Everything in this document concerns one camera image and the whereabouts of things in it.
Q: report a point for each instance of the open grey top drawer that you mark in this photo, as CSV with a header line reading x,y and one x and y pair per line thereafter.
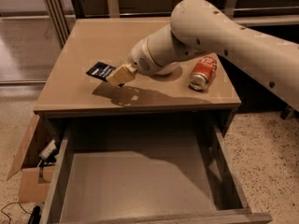
x,y
171,169

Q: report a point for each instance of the grey metal shelf frame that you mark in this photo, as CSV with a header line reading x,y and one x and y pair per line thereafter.
x,y
252,13

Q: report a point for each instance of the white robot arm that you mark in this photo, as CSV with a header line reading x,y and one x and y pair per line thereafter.
x,y
197,27

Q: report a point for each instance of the white ceramic bowl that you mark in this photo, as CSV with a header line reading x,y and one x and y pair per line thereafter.
x,y
168,69

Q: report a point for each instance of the white bottle in box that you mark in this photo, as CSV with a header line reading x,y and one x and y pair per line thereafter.
x,y
49,149

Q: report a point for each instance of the beige cabinet with top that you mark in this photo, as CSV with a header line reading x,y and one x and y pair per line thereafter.
x,y
69,92

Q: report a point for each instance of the orange soda can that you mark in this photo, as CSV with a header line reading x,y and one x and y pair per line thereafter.
x,y
203,73

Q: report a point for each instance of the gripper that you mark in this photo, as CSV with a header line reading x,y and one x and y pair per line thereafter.
x,y
140,60

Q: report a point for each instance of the black device on floor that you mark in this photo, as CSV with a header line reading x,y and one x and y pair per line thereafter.
x,y
35,215

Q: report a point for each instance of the brown cardboard box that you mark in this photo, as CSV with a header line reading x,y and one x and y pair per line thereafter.
x,y
35,181

